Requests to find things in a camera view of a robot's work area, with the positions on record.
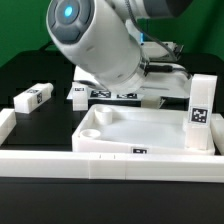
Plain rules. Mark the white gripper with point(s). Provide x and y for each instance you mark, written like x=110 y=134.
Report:
x=174 y=84

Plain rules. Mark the white desk tabletop tray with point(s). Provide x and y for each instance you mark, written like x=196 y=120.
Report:
x=122 y=129

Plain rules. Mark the white marker sheet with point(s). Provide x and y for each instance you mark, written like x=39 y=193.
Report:
x=102 y=94

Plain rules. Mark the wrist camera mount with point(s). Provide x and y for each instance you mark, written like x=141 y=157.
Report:
x=157 y=53

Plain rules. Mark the white U-shaped fence frame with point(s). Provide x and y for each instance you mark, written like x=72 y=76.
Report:
x=119 y=166

